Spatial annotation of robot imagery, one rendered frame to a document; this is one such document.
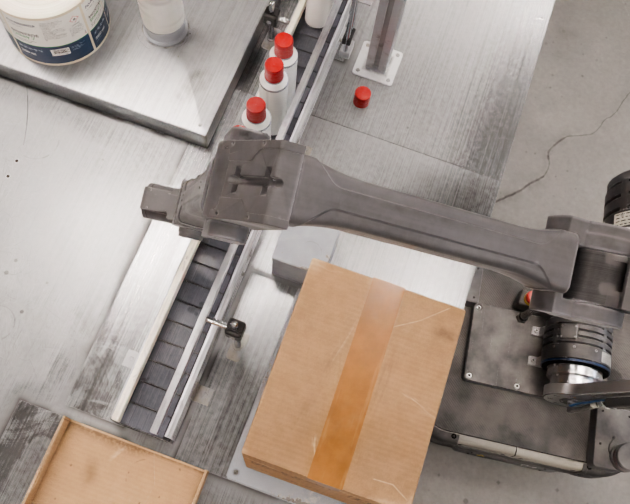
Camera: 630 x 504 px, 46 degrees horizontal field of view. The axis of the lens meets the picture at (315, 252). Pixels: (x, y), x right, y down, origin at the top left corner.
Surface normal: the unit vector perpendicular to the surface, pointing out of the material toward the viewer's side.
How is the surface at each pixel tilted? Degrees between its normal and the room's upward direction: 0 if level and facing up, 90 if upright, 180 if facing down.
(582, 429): 0
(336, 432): 0
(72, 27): 90
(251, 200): 50
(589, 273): 32
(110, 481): 0
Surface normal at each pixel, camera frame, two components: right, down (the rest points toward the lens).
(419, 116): 0.07, -0.34
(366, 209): 0.33, 0.03
